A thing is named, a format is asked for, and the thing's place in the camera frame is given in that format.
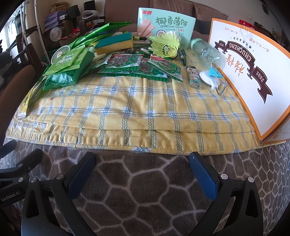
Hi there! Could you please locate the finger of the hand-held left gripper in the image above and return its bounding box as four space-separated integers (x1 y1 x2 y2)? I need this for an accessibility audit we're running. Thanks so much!
0 139 17 157
0 148 43 182

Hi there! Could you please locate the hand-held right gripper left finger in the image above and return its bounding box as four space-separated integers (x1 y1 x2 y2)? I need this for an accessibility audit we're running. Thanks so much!
21 152 97 236

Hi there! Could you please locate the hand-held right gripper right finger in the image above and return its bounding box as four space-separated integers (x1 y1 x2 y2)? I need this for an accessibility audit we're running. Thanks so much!
189 152 264 236

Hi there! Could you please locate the cardboard box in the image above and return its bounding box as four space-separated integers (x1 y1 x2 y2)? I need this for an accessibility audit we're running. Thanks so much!
208 18 290 146

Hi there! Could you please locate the clear plastic bottle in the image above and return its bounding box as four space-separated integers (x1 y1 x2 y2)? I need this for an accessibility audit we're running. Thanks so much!
190 37 223 68

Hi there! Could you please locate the green biscuit box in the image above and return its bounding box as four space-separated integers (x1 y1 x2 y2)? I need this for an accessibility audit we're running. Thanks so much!
136 7 196 49

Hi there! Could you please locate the dark wooden chair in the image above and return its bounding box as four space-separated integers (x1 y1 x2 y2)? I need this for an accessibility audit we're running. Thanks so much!
0 43 44 146

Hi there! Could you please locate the brown stone-pattern blanket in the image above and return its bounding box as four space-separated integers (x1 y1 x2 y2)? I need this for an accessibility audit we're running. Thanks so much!
0 138 290 236

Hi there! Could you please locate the yellow plaid cloth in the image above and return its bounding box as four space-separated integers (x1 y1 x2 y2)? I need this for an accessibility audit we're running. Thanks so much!
6 49 265 157

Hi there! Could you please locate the green wet wipes packet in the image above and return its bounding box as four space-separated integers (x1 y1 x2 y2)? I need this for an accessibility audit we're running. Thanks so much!
43 52 94 91

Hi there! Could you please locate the white blue suction hook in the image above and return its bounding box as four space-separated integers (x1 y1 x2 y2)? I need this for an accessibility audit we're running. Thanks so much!
199 66 227 94

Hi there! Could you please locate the printed lighter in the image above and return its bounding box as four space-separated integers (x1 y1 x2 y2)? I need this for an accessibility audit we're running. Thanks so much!
186 65 203 89

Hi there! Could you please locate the pale green packet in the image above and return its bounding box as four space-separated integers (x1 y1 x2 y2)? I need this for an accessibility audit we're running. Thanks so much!
43 47 89 76

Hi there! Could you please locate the small white handheld fan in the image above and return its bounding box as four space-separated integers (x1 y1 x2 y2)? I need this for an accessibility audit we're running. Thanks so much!
50 44 72 67

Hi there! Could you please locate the green snack packet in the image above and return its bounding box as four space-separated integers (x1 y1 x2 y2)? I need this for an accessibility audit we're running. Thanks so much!
148 57 184 82
127 54 148 74
97 54 131 75
130 59 169 82

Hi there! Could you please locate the round tin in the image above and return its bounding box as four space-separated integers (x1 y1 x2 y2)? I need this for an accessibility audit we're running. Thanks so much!
50 26 63 41

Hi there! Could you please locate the white pole stand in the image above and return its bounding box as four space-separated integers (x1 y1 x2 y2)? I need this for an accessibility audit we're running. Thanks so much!
34 0 49 64

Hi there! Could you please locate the blue box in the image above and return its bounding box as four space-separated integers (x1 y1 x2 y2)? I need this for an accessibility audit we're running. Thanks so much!
45 11 66 21
44 19 65 27

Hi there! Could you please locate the yellow green sponge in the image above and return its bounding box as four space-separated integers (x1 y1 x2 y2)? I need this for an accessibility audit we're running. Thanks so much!
94 32 134 55

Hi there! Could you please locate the yellow plastic shuttlecock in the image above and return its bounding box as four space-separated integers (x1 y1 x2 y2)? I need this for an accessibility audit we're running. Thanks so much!
149 32 182 57

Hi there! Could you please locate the woven straw bag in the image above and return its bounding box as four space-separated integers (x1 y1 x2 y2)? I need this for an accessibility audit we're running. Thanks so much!
50 1 69 12

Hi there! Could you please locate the grey cushion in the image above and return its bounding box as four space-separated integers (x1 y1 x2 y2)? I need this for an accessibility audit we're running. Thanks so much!
195 18 212 35

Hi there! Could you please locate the white curved appliance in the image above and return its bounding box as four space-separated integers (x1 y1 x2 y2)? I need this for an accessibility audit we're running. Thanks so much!
82 10 100 20

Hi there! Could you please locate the brown sofa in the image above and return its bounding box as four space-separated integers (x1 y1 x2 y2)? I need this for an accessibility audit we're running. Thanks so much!
104 0 229 37

